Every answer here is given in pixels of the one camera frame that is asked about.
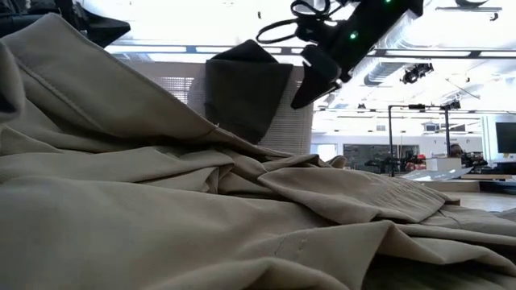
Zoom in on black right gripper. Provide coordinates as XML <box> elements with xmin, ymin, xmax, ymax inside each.
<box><xmin>289</xmin><ymin>43</ymin><xmax>343</xmax><ymax>110</ymax></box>

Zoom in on dark grey garment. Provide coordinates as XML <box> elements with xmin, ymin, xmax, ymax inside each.
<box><xmin>204</xmin><ymin>39</ymin><xmax>294</xmax><ymax>145</ymax></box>

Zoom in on khaki beige trousers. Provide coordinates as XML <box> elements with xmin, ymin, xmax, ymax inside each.
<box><xmin>0</xmin><ymin>12</ymin><xmax>516</xmax><ymax>290</ymax></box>

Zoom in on black background robot equipment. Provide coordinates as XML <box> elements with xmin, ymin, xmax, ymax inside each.
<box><xmin>364</xmin><ymin>149</ymin><xmax>427</xmax><ymax>175</ymax></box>

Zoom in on grey horizontal rig beam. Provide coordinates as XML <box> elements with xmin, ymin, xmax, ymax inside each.
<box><xmin>104</xmin><ymin>44</ymin><xmax>516</xmax><ymax>58</ymax></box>

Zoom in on white plastic sheet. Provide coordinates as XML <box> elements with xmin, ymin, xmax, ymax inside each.
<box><xmin>398</xmin><ymin>167</ymin><xmax>473</xmax><ymax>182</ymax></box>

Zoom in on white box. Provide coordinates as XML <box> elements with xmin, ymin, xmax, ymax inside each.
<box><xmin>425</xmin><ymin>156</ymin><xmax>463</xmax><ymax>172</ymax></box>

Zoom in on wooden background table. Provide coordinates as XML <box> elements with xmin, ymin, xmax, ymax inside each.
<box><xmin>460</xmin><ymin>172</ymin><xmax>516</xmax><ymax>181</ymax></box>

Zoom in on silver ceiling duct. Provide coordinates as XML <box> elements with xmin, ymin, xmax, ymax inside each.
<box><xmin>362</xmin><ymin>7</ymin><xmax>428</xmax><ymax>88</ymax></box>

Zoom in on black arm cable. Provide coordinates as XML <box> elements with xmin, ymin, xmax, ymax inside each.
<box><xmin>255</xmin><ymin>0</ymin><xmax>335</xmax><ymax>45</ymax></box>

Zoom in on black metal frame stand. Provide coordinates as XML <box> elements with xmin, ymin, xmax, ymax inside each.
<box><xmin>387</xmin><ymin>103</ymin><xmax>452</xmax><ymax>178</ymax></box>

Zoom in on black ceiling-hung camera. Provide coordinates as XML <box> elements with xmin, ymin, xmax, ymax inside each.
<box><xmin>400</xmin><ymin>62</ymin><xmax>435</xmax><ymax>85</ymax></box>

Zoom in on dark wall monitor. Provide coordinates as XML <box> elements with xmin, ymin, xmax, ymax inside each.
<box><xmin>494</xmin><ymin>122</ymin><xmax>516</xmax><ymax>155</ymax></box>

